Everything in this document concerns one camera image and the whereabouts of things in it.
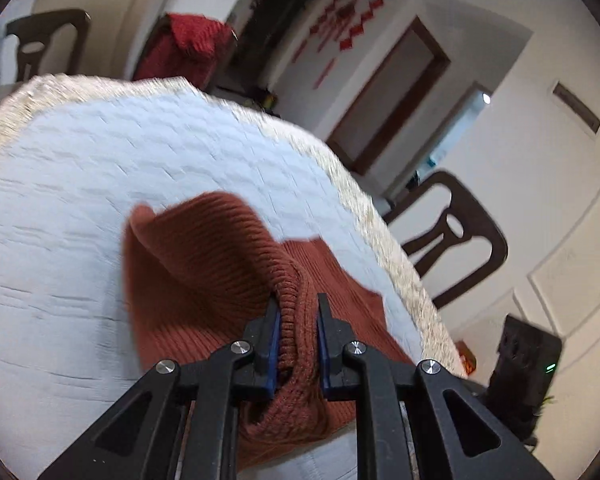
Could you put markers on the red wall decorations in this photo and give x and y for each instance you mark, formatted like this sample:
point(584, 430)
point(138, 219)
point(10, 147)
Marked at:
point(347, 12)

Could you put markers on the white quilted table mat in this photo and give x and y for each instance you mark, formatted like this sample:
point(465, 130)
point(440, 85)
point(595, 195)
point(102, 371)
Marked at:
point(80, 200)

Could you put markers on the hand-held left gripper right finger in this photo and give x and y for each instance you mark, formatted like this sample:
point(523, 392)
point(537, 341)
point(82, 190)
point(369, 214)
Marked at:
point(322, 352)

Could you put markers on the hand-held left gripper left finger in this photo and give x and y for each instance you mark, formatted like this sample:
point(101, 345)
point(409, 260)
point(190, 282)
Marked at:
point(275, 347)

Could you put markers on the rust knitted sweater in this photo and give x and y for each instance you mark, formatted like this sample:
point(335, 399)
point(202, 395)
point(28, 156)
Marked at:
point(205, 270)

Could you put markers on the black device with green light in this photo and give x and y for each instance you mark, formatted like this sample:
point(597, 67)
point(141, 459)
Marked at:
point(520, 360)

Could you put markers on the narrow wall plaque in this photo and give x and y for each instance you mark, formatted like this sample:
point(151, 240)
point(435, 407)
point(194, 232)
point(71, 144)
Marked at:
point(576, 107)

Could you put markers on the brown framed wooden door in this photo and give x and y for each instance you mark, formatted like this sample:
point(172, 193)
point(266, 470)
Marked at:
point(395, 95)

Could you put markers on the red knitted garment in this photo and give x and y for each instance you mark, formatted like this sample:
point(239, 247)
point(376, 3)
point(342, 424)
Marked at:
point(195, 35)

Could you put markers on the beige lace tablecloth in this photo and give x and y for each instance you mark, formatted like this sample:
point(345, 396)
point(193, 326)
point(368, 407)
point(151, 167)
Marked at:
point(415, 280)

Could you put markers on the dark wooden chair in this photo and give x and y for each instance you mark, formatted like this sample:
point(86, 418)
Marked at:
point(490, 255)
point(75, 35)

